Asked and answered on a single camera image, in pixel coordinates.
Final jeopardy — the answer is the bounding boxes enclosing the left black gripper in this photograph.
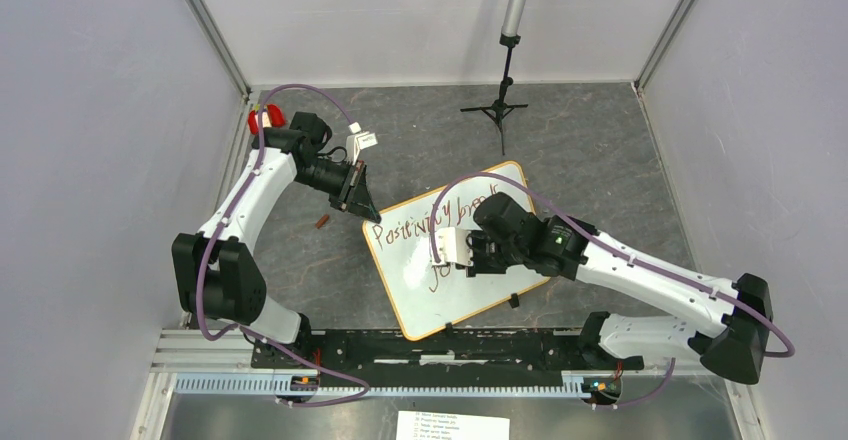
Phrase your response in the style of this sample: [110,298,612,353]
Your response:
[294,157,381,224]

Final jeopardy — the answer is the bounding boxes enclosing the red marker cap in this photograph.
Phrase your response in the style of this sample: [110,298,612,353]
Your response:
[315,214,330,229]

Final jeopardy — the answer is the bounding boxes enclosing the yellow framed whiteboard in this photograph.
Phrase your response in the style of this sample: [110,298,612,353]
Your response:
[362,177,550,341]

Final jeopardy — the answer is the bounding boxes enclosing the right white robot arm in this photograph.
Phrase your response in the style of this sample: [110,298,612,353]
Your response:
[461,193,773,385]

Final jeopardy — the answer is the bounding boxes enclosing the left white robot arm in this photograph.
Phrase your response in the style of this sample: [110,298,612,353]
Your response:
[172,107,381,368]

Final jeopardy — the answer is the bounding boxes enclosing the red toy with block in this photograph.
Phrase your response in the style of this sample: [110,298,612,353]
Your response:
[247,104,287,135]

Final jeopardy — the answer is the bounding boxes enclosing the black tripod stand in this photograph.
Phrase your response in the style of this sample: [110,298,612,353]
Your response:
[460,34,528,155]

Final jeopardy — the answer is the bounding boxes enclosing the white paper sheet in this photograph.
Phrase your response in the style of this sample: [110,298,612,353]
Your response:
[395,411,511,440]

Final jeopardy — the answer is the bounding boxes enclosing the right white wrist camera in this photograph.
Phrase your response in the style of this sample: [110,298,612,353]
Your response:
[431,227,473,268]

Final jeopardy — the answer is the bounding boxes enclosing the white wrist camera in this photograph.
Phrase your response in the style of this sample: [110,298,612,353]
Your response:
[431,227,473,268]
[345,122,378,163]

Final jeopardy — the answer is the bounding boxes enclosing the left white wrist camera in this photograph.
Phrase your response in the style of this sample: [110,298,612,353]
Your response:
[345,122,378,163]

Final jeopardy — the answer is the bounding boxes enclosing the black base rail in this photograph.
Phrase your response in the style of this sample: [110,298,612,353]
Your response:
[250,327,645,389]

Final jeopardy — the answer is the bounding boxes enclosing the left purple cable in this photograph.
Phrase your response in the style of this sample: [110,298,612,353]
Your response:
[194,83,372,409]

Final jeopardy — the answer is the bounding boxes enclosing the purple cable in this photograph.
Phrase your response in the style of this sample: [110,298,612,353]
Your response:
[194,83,372,409]
[427,171,796,412]

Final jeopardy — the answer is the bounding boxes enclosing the slotted cable duct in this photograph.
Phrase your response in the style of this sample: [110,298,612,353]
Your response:
[170,373,598,399]

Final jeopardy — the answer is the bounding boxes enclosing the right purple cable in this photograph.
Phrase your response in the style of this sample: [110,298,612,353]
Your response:
[427,171,796,412]

